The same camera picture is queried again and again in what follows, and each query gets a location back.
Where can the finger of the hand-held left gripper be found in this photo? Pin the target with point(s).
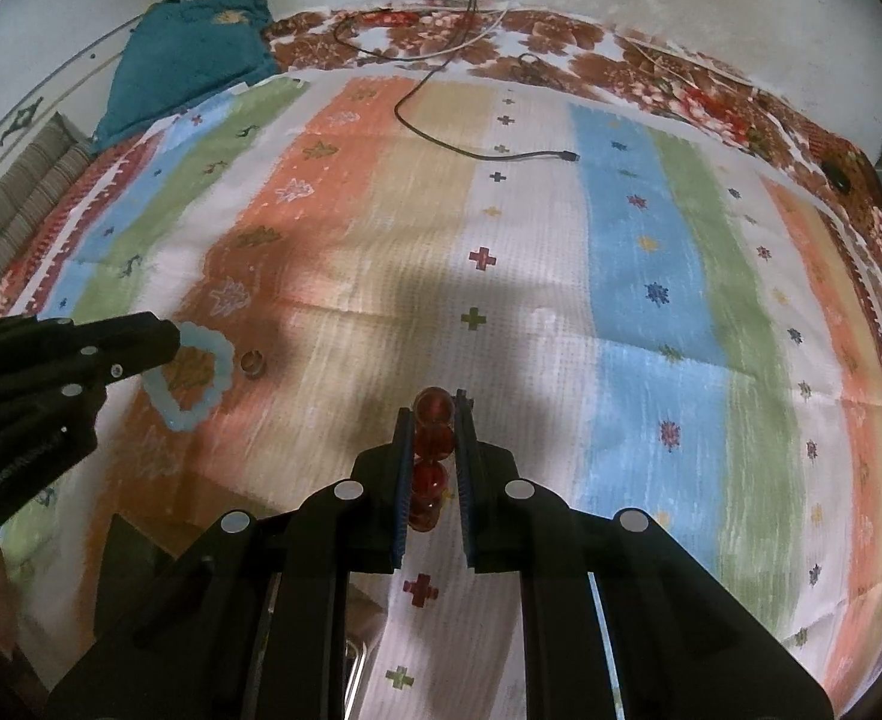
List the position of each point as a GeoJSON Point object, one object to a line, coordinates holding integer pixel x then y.
{"type": "Point", "coordinates": [111, 331]}
{"type": "Point", "coordinates": [133, 360]}

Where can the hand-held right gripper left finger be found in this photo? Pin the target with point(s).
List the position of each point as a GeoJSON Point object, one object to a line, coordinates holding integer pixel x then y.
{"type": "Point", "coordinates": [403, 480]}

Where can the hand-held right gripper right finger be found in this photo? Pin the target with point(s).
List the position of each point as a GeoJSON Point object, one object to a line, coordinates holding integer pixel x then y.
{"type": "Point", "coordinates": [465, 480]}

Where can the rectangular metal tin box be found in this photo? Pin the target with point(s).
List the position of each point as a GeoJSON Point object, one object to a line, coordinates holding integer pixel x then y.
{"type": "Point", "coordinates": [362, 637]}

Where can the brown striped cushion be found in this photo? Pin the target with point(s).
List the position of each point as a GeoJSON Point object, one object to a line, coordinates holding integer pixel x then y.
{"type": "Point", "coordinates": [21, 187]}

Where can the teal pillow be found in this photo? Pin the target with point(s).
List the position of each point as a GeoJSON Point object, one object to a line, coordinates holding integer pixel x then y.
{"type": "Point", "coordinates": [178, 52]}

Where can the brown floral bedsheet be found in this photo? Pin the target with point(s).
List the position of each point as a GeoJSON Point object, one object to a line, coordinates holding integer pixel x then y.
{"type": "Point", "coordinates": [561, 37]}

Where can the small black object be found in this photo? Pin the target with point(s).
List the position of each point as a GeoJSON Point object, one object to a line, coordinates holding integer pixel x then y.
{"type": "Point", "coordinates": [835, 176]}

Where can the metal headboard rail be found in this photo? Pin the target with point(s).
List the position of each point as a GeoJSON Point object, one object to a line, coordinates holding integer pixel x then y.
{"type": "Point", "coordinates": [25, 116]}

